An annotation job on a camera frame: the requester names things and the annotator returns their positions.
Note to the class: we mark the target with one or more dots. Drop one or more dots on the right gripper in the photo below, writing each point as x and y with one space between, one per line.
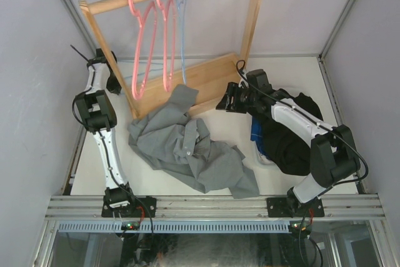
226 103

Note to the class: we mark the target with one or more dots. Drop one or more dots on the wooden clothes rack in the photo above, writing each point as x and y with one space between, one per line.
210 78

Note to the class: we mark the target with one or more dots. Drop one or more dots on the blue plaid shirt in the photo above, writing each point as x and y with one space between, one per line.
257 136

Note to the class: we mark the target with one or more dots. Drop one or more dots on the grey shirt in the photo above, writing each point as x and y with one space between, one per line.
168 139

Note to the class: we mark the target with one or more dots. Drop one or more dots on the black shirt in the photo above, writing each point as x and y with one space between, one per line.
303 162

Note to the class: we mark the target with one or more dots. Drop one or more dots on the light blue wire hanger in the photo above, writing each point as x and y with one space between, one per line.
126 67
181 11

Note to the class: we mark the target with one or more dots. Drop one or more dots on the pink hanger of plaid shirt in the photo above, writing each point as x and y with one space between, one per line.
165 35

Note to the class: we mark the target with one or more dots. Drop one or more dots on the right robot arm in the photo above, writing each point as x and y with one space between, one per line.
333 154

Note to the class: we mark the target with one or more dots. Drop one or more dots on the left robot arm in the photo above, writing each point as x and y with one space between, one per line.
93 109

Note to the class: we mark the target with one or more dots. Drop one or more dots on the white plastic basket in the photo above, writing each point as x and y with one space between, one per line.
262 160

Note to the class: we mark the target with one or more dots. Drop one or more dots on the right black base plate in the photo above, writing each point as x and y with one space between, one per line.
283 207

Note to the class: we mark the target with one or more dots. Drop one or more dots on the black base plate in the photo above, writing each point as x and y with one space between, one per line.
283 207
147 207

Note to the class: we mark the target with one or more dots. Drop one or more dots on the slotted grey cable duct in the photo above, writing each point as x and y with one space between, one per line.
174 227

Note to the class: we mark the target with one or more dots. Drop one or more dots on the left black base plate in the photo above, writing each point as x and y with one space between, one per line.
147 207

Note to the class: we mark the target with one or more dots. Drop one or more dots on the aluminium mounting rail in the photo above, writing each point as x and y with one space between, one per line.
335 207

